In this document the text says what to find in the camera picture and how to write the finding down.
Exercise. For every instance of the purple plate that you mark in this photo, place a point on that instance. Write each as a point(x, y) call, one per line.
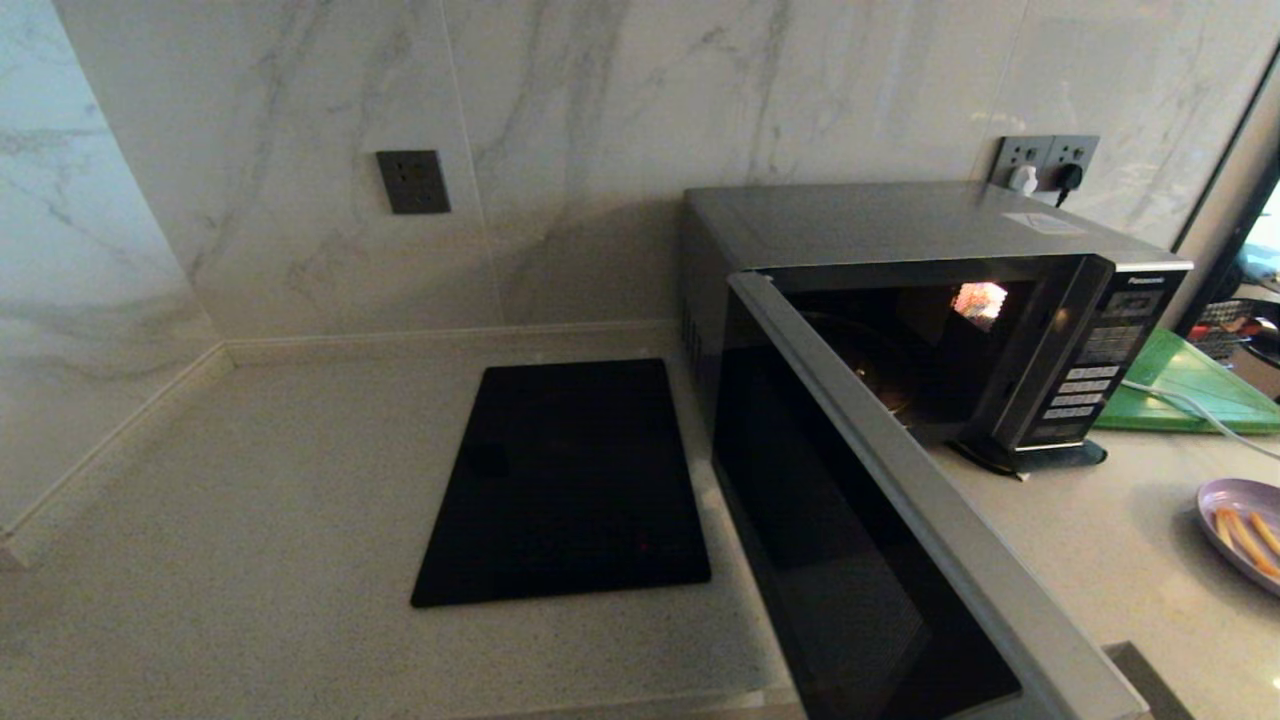
point(1230, 494)

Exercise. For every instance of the black power plug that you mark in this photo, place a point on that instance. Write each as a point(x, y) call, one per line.
point(1069, 177)

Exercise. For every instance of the black window frame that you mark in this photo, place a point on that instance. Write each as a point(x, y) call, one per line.
point(1232, 250)

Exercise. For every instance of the green cutting board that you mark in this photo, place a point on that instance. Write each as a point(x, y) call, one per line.
point(1200, 372)

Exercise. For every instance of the white power plug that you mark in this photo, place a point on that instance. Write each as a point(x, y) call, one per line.
point(1023, 181)

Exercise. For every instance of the single grey wall socket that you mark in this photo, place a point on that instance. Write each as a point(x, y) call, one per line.
point(413, 182)

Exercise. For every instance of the black induction cooktop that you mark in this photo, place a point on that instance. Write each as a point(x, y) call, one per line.
point(570, 480)

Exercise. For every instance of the black glass microwave door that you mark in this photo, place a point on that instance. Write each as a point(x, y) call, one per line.
point(840, 540)

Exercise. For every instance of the grey paired wall socket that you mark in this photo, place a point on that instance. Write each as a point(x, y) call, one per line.
point(1076, 148)
point(1018, 150)

